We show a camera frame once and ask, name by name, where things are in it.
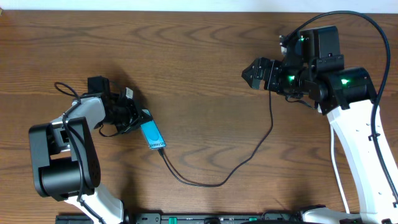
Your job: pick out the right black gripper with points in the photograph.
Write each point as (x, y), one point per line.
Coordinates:
(260, 65)

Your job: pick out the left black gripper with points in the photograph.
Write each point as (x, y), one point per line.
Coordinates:
(135, 117)

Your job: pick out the teal screen Galaxy smartphone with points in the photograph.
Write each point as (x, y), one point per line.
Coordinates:
(152, 135)

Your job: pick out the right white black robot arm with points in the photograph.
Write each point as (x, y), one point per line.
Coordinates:
(314, 66)

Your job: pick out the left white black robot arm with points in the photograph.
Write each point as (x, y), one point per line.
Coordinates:
(65, 164)

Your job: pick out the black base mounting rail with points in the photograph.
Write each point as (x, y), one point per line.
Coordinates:
(194, 218)

